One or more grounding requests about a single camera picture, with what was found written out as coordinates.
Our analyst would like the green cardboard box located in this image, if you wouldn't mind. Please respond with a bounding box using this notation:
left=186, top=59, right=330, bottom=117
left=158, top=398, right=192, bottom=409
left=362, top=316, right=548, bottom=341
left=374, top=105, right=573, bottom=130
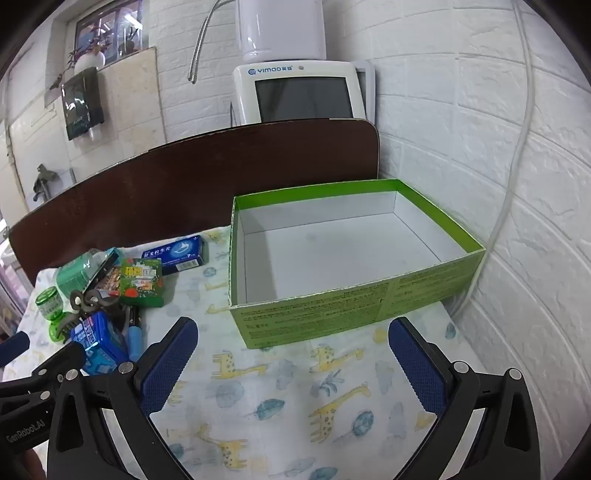
left=228, top=178, right=487, bottom=350

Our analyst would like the green hair clip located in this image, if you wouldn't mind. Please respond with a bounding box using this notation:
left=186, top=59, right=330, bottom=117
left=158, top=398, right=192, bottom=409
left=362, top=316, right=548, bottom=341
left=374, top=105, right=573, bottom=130
left=48, top=311, right=84, bottom=343

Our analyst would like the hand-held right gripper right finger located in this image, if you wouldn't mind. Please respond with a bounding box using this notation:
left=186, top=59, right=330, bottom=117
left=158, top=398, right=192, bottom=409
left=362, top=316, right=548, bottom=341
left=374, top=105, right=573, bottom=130
left=388, top=316, right=541, bottom=480

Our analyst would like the metal flexible hose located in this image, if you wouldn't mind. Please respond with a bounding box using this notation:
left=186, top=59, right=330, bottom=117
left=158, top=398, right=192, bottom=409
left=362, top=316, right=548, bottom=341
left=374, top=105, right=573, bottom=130
left=187, top=0, right=232, bottom=85

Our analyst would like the white water purifier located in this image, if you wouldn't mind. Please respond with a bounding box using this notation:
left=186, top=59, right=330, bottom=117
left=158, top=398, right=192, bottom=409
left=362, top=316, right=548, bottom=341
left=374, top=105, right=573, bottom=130
left=229, top=60, right=377, bottom=127

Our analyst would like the brown wooden board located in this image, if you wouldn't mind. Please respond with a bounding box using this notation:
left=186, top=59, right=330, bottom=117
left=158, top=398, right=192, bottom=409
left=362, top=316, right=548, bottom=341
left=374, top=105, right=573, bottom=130
left=9, top=117, right=380, bottom=287

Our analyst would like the small green jar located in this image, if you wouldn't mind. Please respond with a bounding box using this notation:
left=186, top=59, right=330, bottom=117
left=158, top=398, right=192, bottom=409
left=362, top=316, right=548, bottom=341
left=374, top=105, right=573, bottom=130
left=35, top=286, right=66, bottom=320

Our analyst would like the green plant print box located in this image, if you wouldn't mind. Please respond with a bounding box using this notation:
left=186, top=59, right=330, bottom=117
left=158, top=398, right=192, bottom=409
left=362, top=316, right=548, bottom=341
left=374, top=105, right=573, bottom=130
left=117, top=257, right=164, bottom=308

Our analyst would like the grey hair clip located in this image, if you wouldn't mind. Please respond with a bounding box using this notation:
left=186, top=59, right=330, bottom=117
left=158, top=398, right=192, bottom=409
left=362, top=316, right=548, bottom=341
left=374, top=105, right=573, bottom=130
left=69, top=290, right=116, bottom=315

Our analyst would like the black blue pen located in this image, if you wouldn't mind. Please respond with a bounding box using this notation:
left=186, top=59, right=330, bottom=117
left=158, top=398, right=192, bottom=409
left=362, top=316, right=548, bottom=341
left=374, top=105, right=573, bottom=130
left=121, top=305, right=145, bottom=363

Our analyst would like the giraffe printed cloth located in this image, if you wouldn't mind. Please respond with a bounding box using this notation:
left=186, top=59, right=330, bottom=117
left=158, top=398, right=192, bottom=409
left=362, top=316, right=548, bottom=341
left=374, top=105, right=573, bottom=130
left=18, top=226, right=490, bottom=480

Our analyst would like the window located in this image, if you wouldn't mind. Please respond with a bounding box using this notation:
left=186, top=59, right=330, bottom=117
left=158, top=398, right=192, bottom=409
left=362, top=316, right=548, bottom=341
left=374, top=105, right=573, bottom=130
left=74, top=0, right=151, bottom=63

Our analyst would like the white vase with plant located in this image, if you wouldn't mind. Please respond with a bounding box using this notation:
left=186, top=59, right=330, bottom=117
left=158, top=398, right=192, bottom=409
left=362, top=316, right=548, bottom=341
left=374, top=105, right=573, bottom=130
left=50, top=28, right=114, bottom=90

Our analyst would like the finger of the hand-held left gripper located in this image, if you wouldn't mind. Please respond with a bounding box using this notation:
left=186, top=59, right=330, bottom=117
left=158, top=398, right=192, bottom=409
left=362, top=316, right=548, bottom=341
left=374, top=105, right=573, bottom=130
left=0, top=342, right=88, bottom=407
left=0, top=331, right=31, bottom=367

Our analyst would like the metal faucet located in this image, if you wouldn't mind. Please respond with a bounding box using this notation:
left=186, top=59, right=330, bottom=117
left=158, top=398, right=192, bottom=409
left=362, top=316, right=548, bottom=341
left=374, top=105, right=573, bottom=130
left=32, top=164, right=57, bottom=201

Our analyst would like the green label water bottle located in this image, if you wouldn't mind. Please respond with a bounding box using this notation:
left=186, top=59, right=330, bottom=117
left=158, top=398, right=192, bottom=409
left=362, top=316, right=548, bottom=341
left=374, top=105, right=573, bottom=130
left=54, top=248, right=122, bottom=298

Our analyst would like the beige stone panel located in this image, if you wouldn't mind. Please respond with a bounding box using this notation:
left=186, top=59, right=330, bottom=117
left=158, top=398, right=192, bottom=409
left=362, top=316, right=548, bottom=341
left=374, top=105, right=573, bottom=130
left=97, top=46, right=167, bottom=160

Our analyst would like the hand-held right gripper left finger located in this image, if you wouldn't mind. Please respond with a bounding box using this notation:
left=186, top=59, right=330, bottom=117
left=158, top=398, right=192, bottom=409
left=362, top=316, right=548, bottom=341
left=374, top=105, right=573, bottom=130
left=46, top=316, right=199, bottom=480

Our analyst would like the blue gum packet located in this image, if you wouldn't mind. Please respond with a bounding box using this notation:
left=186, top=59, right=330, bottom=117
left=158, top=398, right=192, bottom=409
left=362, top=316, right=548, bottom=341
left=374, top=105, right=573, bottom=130
left=71, top=311, right=130, bottom=374

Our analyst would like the white wall pipe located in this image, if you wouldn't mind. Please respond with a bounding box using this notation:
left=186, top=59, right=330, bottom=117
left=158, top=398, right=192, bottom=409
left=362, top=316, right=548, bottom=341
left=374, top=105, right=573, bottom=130
left=455, top=0, right=539, bottom=324

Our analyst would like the white cylindrical appliance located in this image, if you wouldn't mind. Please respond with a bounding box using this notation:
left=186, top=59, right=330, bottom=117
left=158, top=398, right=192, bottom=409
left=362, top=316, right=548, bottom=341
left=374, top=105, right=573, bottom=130
left=235, top=0, right=327, bottom=64

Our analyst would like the blue medicine box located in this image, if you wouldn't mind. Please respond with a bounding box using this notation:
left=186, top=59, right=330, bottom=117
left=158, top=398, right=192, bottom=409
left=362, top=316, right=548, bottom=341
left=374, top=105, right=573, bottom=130
left=154, top=235, right=208, bottom=276

